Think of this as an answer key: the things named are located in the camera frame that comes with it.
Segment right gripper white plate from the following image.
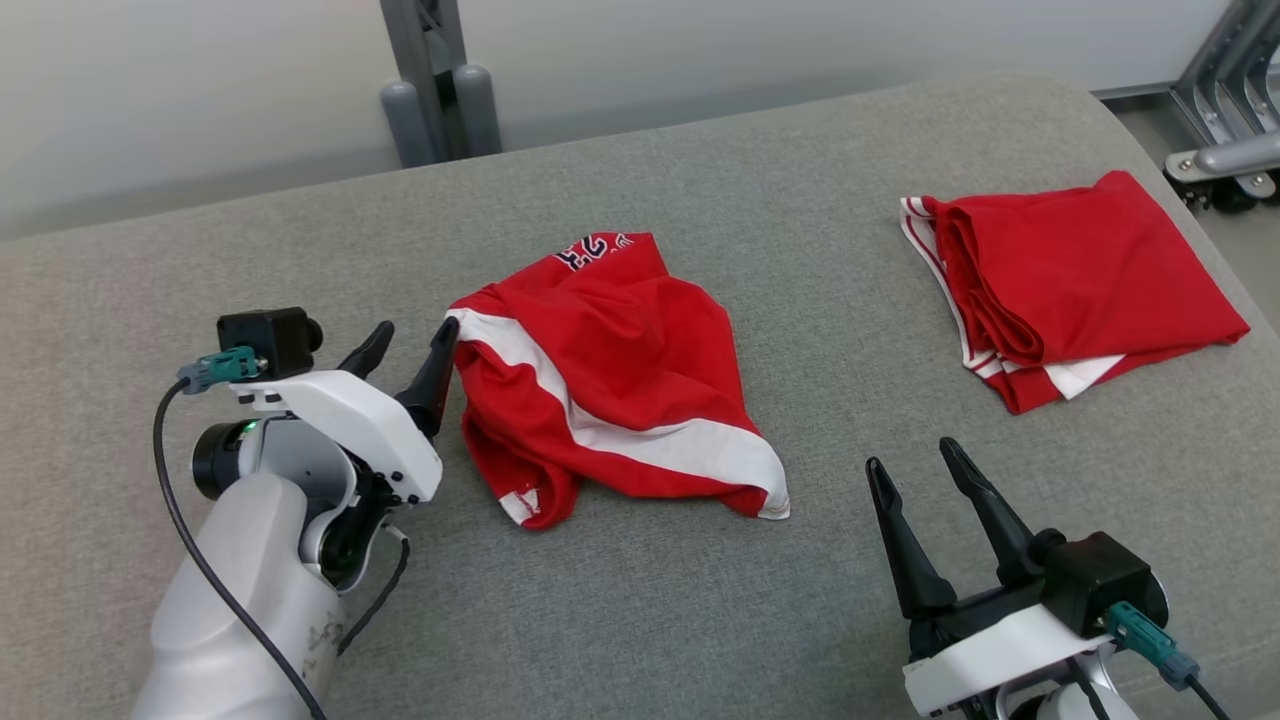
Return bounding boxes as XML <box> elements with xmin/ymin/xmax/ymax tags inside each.
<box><xmin>865</xmin><ymin>437</ymin><xmax>1113</xmax><ymax>719</ymax></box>

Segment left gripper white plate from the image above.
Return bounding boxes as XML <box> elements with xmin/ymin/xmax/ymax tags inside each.
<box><xmin>230</xmin><ymin>317</ymin><xmax>461</xmax><ymax>591</ymax></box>

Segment red shorts with white stripe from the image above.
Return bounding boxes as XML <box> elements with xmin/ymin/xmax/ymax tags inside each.
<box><xmin>447</xmin><ymin>232</ymin><xmax>791</xmax><ymax>531</ymax></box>

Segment red jersey with lettering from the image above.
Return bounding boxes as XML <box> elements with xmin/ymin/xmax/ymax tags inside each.
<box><xmin>900</xmin><ymin>170</ymin><xmax>1251</xmax><ymax>416</ymax></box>

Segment right arm black cable teal plug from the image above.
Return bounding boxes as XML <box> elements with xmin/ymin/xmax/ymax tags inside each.
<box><xmin>1065</xmin><ymin>602</ymin><xmax>1233</xmax><ymax>720</ymax></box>

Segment grey metal post with cylinders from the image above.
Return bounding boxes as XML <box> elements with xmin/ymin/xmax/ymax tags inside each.
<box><xmin>380</xmin><ymin>0</ymin><xmax>503</xmax><ymax>169</ymax></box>

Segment grey metal frame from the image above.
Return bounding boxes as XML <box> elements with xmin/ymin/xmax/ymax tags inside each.
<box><xmin>1095</xmin><ymin>0</ymin><xmax>1280</xmax><ymax>213</ymax></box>

